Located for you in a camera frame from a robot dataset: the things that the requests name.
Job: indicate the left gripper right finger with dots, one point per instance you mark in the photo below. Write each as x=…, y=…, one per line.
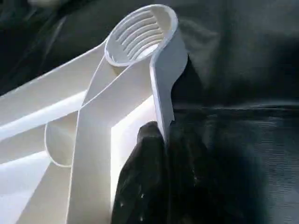
x=201, y=191

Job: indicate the black mat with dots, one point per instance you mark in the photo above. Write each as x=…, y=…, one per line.
x=243, y=116

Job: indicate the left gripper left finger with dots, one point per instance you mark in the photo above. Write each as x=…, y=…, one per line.
x=140, y=186

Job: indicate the white plastic table top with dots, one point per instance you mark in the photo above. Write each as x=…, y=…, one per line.
x=70, y=130

